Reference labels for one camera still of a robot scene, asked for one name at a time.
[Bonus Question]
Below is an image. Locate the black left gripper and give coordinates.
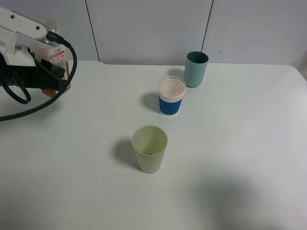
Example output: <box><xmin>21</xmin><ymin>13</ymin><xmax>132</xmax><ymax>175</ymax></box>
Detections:
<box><xmin>0</xmin><ymin>54</ymin><xmax>68</xmax><ymax>91</ymax></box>

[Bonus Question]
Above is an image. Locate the clear plastic drink bottle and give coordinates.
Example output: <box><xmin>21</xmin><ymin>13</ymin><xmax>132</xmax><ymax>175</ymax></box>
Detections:
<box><xmin>40</xmin><ymin>19</ymin><xmax>70</xmax><ymax>98</ymax></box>

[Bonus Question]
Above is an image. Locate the light green plastic cup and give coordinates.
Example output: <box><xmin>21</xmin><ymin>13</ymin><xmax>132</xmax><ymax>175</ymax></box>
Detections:
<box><xmin>132</xmin><ymin>126</ymin><xmax>168</xmax><ymax>174</ymax></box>

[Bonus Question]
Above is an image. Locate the blue sleeved paper cup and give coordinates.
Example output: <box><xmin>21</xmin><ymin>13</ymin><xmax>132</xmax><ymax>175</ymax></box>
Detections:
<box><xmin>157</xmin><ymin>76</ymin><xmax>186</xmax><ymax>115</ymax></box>

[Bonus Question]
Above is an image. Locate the teal plastic cup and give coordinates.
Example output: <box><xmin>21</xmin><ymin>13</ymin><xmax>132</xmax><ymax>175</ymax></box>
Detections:
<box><xmin>183</xmin><ymin>51</ymin><xmax>209</xmax><ymax>88</ymax></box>

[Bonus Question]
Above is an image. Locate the black braided camera cable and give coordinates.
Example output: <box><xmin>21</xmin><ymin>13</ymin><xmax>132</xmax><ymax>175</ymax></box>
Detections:
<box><xmin>0</xmin><ymin>31</ymin><xmax>78</xmax><ymax>121</ymax></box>

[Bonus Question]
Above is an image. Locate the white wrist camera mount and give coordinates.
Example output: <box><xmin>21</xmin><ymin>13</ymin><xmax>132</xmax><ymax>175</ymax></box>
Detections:
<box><xmin>0</xmin><ymin>7</ymin><xmax>59</xmax><ymax>67</ymax></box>

